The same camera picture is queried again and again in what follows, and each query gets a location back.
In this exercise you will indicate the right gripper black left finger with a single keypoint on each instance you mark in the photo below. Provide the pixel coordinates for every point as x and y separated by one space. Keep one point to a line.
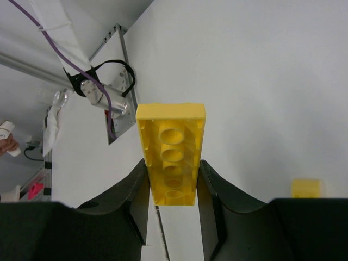
110 226

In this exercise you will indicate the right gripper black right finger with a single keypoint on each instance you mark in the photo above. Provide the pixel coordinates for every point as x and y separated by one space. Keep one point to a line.
237 226

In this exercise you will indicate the pink object in background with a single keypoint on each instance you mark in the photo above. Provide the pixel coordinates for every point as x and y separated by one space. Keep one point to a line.
35 189

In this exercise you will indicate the person hand in background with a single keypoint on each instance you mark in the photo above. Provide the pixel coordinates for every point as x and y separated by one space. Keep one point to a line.
8 145

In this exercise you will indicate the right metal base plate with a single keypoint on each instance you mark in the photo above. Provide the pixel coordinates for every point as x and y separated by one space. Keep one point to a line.
121 84

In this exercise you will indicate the long yellow lego brick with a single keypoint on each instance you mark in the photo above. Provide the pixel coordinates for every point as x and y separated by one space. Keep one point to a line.
171 136

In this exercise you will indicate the short yellow lego brick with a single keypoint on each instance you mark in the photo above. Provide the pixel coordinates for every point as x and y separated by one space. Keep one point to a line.
306 188

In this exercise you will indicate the white cloth in background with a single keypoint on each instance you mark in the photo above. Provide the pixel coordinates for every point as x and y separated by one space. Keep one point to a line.
51 129

